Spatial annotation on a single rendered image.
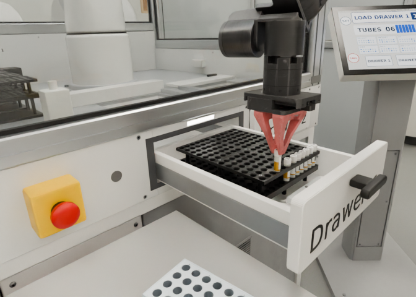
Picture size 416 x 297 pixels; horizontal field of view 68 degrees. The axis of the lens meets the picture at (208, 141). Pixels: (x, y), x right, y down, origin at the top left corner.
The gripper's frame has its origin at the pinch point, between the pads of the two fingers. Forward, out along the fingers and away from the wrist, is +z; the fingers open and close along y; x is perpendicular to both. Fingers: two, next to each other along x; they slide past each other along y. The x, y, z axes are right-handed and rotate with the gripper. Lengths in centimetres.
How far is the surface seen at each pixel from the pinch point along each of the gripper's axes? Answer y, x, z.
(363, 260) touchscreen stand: -14, 100, 86
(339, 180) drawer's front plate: 10.8, -1.0, 1.8
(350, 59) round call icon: -22, 77, -10
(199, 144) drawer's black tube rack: -19.0, -0.4, 3.5
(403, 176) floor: -31, 223, 86
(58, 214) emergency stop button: -15.7, -30.2, 6.0
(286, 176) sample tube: 0.3, 2.7, 5.7
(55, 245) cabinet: -23.6, -29.6, 15.6
